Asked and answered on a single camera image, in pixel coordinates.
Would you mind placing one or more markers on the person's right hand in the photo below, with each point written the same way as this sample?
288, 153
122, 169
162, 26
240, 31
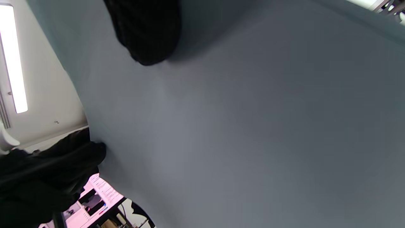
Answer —
145, 31

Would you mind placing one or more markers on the blue paper sheets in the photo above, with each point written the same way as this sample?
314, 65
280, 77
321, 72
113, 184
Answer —
253, 126

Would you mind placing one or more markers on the person's left hand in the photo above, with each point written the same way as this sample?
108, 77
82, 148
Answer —
38, 183

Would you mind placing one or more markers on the ceiling light strip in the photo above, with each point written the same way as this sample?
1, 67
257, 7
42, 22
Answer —
14, 63

